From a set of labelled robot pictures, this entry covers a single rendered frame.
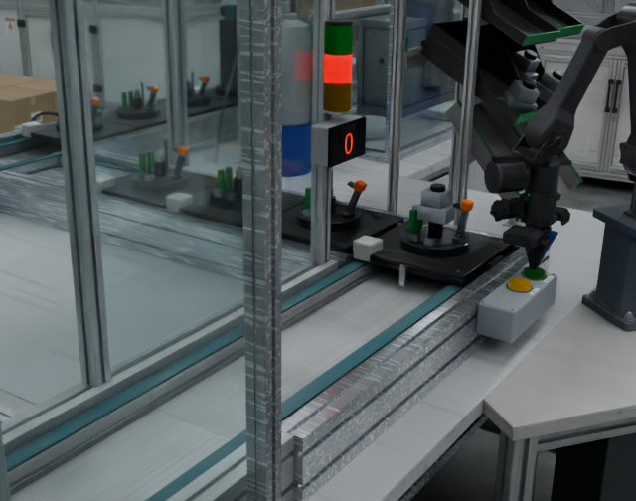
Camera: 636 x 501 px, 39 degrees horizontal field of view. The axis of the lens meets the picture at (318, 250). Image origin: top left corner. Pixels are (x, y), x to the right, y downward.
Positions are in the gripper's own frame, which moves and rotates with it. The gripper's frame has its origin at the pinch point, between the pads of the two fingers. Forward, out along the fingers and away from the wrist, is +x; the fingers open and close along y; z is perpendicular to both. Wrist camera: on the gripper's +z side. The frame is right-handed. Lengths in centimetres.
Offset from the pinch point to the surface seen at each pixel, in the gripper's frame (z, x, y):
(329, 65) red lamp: 33, -34, 20
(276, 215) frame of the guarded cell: 0, -29, 81
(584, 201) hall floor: 99, 102, -364
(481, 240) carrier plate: 14.9, 3.8, -10.1
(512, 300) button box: -1.4, 4.8, 13.1
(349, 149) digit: 30.4, -18.4, 17.0
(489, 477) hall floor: 31, 101, -69
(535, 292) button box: -3.4, 4.8, 7.4
